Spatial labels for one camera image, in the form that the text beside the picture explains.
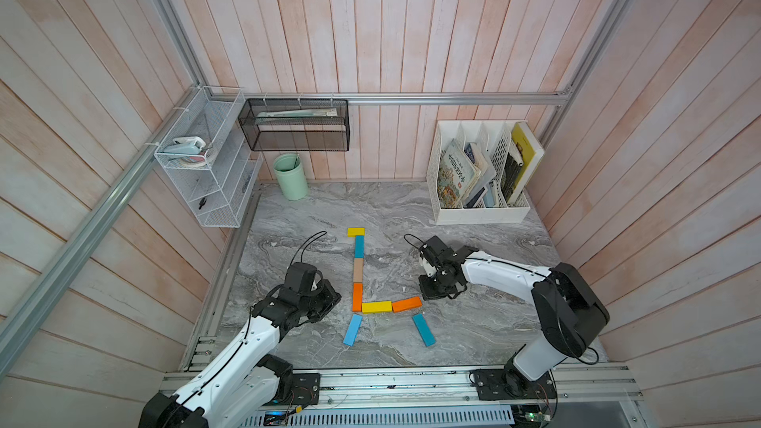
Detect light blue block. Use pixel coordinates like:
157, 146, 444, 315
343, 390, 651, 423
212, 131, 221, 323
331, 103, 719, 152
343, 314, 363, 347

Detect white tape dispenser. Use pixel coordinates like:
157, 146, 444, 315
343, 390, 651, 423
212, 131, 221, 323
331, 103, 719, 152
161, 136, 207, 166

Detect teal block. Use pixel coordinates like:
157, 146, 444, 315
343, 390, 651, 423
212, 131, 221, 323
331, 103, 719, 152
412, 313, 436, 347
355, 235, 365, 260

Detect mint green cup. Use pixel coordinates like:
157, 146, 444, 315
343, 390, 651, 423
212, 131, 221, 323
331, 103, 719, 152
273, 154, 308, 201

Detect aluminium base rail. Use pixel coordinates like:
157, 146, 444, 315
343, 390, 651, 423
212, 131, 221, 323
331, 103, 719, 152
147, 361, 644, 414

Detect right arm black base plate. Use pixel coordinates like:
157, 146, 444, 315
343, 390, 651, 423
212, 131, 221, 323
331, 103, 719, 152
470, 369, 557, 401

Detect illustrated children's book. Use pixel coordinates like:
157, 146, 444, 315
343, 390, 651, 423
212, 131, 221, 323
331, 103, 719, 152
437, 140, 481, 209

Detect short yellow block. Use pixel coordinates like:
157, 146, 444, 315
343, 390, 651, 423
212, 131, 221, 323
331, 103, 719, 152
347, 228, 366, 238

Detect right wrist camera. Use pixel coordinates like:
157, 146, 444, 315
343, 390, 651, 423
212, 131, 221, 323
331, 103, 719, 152
418, 236, 458, 271

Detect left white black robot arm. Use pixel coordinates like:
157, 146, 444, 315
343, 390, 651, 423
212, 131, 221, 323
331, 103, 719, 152
139, 281, 341, 427

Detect papers in black basket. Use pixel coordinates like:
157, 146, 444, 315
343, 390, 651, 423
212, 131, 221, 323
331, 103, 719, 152
255, 108, 339, 125

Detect white file organizer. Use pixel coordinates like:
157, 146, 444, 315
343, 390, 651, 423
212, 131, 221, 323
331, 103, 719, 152
426, 121, 529, 225

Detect long yellow block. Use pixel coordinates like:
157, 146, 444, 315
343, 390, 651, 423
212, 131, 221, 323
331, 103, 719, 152
362, 301, 394, 314

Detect grey blue books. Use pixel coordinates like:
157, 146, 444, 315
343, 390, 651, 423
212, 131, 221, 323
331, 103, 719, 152
464, 142, 497, 208

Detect natural wood block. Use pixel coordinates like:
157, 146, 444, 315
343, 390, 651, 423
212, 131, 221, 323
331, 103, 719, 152
353, 258, 364, 283

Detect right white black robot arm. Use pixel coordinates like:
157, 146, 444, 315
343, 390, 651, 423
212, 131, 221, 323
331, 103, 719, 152
418, 238, 610, 396

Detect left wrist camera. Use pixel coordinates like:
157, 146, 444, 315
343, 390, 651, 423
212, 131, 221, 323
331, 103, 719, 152
285, 262, 322, 295

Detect white wire shelf rack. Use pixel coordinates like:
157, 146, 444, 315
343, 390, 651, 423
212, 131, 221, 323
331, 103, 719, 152
155, 86, 262, 228

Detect orange block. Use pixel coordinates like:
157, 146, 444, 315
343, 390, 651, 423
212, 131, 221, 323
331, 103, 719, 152
352, 283, 364, 313
392, 296, 422, 313

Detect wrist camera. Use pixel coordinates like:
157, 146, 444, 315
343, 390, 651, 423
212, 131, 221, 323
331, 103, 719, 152
418, 236, 458, 271
285, 262, 322, 295

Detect yellow book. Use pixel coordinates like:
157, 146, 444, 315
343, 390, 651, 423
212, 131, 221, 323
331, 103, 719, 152
503, 121, 545, 206

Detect black mesh wall basket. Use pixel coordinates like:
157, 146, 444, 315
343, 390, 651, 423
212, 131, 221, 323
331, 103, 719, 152
238, 98, 351, 153

